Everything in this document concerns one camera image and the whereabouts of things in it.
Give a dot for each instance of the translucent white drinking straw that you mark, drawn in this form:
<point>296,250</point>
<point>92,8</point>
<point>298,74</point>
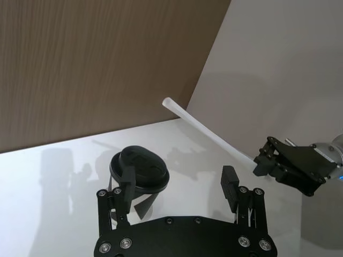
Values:
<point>206,128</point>

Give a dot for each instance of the black plastic cup lid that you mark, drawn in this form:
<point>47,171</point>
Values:
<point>147,168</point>

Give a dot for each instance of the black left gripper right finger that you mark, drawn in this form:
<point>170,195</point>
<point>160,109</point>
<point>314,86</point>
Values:
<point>230,187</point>

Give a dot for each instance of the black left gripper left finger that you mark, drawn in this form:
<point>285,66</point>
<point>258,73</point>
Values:
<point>127,192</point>

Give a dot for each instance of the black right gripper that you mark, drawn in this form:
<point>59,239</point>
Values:
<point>302,166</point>

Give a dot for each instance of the white paper cup black pattern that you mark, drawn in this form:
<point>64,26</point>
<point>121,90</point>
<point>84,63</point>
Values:
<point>146,204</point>

